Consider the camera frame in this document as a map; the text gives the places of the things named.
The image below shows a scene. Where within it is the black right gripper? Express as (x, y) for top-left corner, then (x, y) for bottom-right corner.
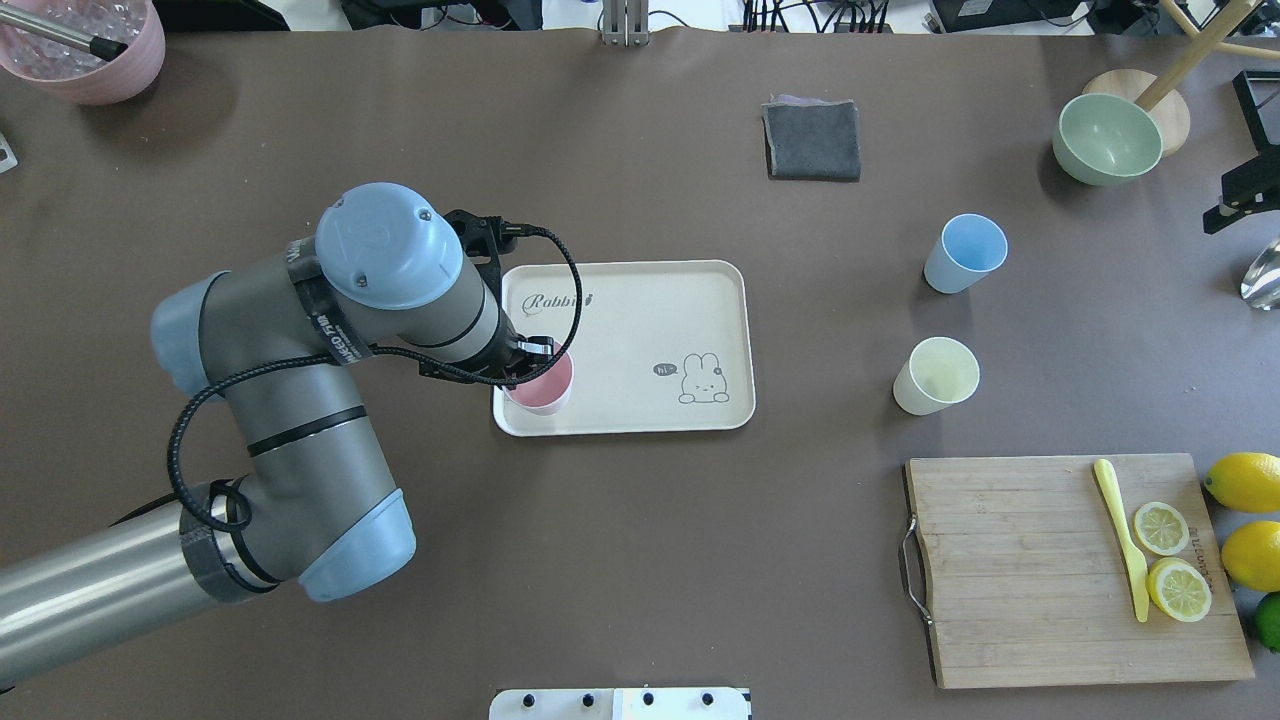
(1202, 145), (1279, 234)

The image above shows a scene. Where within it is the metal scoop in ice bowl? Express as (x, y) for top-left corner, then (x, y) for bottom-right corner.
(1, 3), (129, 61)

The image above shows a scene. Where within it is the pink cup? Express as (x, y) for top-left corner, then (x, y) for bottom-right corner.
(500, 352), (575, 416)

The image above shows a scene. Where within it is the lemon half upper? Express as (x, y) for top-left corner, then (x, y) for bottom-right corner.
(1132, 501), (1190, 557)

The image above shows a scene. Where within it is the green bowl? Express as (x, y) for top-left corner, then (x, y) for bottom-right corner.
(1052, 94), (1164, 187)

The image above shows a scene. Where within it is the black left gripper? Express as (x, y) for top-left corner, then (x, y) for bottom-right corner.
(488, 322), (556, 387)

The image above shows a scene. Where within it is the green lime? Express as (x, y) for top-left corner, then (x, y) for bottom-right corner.
(1253, 592), (1280, 653)

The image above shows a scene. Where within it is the whole yellow lemon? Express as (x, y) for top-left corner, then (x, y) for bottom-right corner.
(1203, 452), (1279, 514)
(1220, 521), (1279, 593)

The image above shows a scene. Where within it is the whole yellow lemon upper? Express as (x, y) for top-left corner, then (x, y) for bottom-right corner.
(1203, 452), (1279, 514)

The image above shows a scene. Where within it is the lemon half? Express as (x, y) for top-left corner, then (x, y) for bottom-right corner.
(1147, 557), (1213, 623)
(1132, 501), (1190, 557)

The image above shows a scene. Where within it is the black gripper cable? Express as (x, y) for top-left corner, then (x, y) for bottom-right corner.
(166, 222), (584, 591)

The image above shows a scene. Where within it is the wooden stand base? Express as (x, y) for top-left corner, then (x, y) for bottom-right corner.
(1082, 69), (1190, 158)

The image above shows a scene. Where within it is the beige rabbit tray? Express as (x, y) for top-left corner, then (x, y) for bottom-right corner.
(492, 259), (756, 437)

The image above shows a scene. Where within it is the bamboo cutting board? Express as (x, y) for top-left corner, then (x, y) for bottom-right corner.
(904, 454), (1254, 691)

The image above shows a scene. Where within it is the yellow plastic knife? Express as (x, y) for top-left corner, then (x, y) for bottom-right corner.
(1093, 457), (1151, 623)

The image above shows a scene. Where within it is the blue cup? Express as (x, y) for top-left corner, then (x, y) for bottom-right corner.
(923, 213), (1009, 293)

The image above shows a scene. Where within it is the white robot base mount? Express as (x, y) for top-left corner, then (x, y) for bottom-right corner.
(488, 685), (753, 719)

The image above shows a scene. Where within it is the lemon half lower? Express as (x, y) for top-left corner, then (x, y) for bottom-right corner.
(1147, 557), (1213, 623)

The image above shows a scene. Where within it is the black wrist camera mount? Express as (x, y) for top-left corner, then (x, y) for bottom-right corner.
(445, 209), (524, 299)

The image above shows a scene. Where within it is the grey folded cloth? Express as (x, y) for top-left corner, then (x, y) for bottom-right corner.
(762, 94), (861, 182)

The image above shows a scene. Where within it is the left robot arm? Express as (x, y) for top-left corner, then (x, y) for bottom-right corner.
(3, 182), (553, 689)

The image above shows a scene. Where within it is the whole yellow lemon lower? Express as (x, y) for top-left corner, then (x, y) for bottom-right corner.
(1220, 521), (1279, 593)

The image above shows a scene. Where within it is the cream yellow cup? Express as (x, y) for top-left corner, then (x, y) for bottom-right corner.
(892, 336), (980, 416)

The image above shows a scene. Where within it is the pink ice bowl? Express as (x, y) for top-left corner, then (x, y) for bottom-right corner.
(1, 1), (166, 105)

